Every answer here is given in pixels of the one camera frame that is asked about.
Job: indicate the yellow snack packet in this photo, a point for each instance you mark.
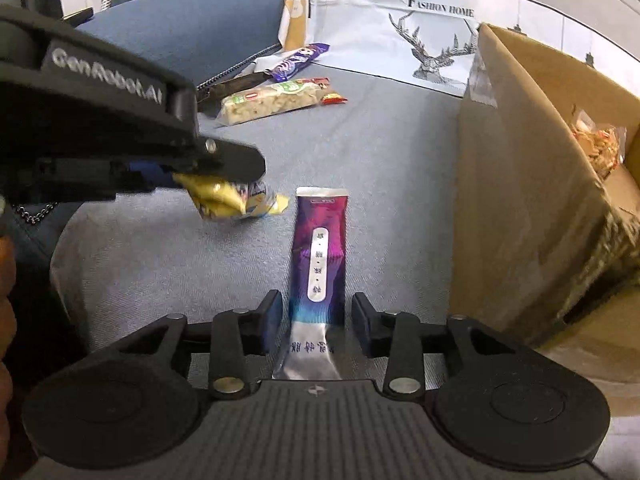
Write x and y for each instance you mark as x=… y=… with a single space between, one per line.
x=220 y=200

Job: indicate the purple stick snack packet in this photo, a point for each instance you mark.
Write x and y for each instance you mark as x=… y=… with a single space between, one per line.
x=320 y=240

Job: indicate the brown cardboard box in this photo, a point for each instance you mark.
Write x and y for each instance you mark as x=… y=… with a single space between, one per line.
x=515 y=185

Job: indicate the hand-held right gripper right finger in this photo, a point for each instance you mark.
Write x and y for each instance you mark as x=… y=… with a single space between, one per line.
x=361 y=320

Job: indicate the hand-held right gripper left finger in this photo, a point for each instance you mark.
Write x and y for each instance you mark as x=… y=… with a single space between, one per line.
x=274 y=317

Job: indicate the clear orange snack bag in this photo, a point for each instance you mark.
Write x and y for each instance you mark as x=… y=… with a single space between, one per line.
x=597 y=147

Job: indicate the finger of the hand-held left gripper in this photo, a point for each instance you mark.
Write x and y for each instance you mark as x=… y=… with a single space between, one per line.
x=235 y=157
x=145 y=174

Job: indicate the person's left hand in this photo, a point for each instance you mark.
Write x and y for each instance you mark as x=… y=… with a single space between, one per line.
x=4 y=310

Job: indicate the blue cushion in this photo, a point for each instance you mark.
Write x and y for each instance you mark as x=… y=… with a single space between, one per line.
x=190 y=25

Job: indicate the clear nut bar packet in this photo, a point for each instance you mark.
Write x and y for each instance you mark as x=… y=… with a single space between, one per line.
x=265 y=102

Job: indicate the grey deer print bedsheet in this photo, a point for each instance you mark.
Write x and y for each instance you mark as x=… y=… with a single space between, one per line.
x=360 y=15

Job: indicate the purple cartoon snack packet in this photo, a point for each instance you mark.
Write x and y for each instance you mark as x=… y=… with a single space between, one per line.
x=297 y=60

